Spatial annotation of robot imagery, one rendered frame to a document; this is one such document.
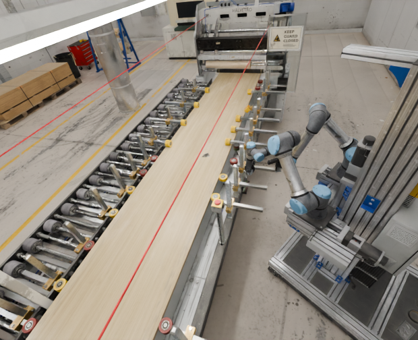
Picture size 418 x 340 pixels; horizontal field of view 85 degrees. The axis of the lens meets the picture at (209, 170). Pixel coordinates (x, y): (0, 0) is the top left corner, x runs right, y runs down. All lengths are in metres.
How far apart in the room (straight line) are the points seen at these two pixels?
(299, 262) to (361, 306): 0.55
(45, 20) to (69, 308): 1.60
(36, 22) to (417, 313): 2.85
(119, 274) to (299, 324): 1.61
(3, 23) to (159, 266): 1.47
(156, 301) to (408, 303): 2.02
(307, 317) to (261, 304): 0.41
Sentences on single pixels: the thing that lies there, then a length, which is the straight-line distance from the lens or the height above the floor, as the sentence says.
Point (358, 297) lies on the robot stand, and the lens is 2.54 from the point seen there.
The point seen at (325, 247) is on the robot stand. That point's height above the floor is 0.95.
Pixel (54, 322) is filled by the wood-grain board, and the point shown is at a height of 0.90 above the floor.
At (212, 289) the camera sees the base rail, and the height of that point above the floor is 0.70.
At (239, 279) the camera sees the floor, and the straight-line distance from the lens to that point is 2.60.
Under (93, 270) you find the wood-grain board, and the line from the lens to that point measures 1.95.
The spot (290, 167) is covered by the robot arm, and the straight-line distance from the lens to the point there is 1.54.
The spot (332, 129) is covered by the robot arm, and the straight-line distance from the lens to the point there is 1.99.
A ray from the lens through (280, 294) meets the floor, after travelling 2.59.
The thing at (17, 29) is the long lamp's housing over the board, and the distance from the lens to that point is 0.79.
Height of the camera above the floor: 2.43
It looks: 43 degrees down
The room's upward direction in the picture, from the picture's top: 8 degrees counter-clockwise
